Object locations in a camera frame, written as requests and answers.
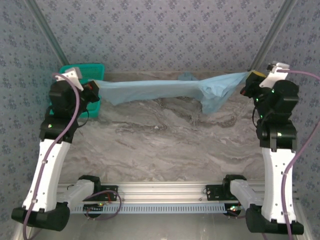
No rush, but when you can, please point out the green plastic basket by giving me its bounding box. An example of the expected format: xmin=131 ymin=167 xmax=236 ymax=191
xmin=48 ymin=62 xmax=105 ymax=119

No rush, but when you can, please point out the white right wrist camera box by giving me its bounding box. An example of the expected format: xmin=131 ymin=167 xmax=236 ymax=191
xmin=259 ymin=62 xmax=291 ymax=89

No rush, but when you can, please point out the steel sheet panel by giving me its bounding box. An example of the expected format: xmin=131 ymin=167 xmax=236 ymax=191
xmin=29 ymin=213 xmax=298 ymax=240

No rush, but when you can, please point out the light blue t-shirt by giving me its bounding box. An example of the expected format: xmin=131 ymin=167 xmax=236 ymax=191
xmin=88 ymin=71 xmax=251 ymax=116

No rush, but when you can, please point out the aluminium corner post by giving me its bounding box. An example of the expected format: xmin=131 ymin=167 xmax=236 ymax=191
xmin=24 ymin=0 xmax=70 ymax=66
xmin=246 ymin=0 xmax=299 ymax=76

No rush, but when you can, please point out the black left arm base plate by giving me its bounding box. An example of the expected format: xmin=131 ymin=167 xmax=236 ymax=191
xmin=82 ymin=184 xmax=119 ymax=202

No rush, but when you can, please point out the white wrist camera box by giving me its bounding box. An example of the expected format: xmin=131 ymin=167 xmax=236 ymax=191
xmin=55 ymin=66 xmax=85 ymax=92
xmin=259 ymin=62 xmax=291 ymax=89

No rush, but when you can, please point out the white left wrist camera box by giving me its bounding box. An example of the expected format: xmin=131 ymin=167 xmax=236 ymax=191
xmin=55 ymin=66 xmax=85 ymax=92

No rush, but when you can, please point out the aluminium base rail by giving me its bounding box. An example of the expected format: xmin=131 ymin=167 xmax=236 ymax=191
xmin=56 ymin=181 xmax=300 ymax=204

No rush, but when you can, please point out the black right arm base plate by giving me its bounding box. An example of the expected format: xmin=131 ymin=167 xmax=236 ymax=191
xmin=205 ymin=184 xmax=237 ymax=202

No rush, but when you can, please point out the small black controller board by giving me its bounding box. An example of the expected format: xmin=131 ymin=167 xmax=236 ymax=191
xmin=224 ymin=203 xmax=247 ymax=217
xmin=83 ymin=203 xmax=105 ymax=219

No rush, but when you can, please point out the white slotted cable duct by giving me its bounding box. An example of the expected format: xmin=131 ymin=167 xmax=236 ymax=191
xmin=69 ymin=202 xmax=232 ymax=215

